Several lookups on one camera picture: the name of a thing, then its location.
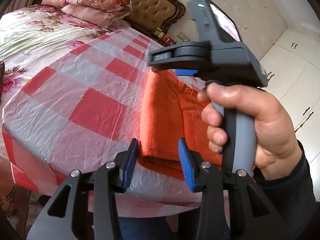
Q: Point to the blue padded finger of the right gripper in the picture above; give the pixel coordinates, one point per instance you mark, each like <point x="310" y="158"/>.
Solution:
<point x="185" y="72"/>

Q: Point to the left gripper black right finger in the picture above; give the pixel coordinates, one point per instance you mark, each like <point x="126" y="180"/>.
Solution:
<point x="229" y="200"/>

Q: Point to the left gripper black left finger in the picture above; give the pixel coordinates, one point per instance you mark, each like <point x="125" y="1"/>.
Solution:
<point x="65" y="214"/>

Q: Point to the orange pants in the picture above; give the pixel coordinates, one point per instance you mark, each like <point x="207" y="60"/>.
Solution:
<point x="171" y="111"/>

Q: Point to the dark jacket sleeve forearm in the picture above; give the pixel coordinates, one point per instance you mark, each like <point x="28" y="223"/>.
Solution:
<point x="293" y="198"/>

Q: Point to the person's right hand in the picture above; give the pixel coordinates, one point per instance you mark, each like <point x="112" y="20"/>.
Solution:
<point x="278" y="151"/>

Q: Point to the wooden nightstand with items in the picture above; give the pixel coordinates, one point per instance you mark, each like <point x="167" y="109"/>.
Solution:
<point x="157" y="35"/>

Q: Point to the tufted brown bed headboard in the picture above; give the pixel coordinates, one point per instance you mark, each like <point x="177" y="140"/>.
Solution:
<point x="148" y="15"/>

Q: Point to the white wardrobe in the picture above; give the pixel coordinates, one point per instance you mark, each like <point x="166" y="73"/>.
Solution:
<point x="292" y="67"/>

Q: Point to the red white checkered plastic sheet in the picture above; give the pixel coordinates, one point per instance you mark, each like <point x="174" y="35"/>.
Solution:
<point x="78" y="112"/>

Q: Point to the floral folded quilt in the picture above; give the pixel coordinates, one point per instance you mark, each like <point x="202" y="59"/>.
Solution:
<point x="102" y="13"/>

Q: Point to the floral bed sheet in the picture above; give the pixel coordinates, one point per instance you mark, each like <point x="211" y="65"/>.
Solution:
<point x="34" y="37"/>

